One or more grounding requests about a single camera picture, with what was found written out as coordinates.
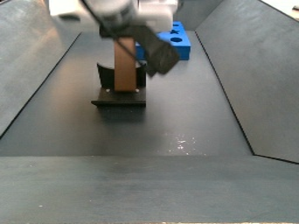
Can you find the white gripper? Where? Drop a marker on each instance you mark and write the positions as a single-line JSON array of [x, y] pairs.
[[117, 13]]

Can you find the brown arch block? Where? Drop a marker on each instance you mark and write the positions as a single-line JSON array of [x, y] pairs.
[[125, 65]]

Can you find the blue shape sorting board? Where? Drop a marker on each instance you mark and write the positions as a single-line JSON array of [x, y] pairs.
[[172, 42]]

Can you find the dark grey curved fixture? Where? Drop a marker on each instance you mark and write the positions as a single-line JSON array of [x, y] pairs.
[[114, 97]]

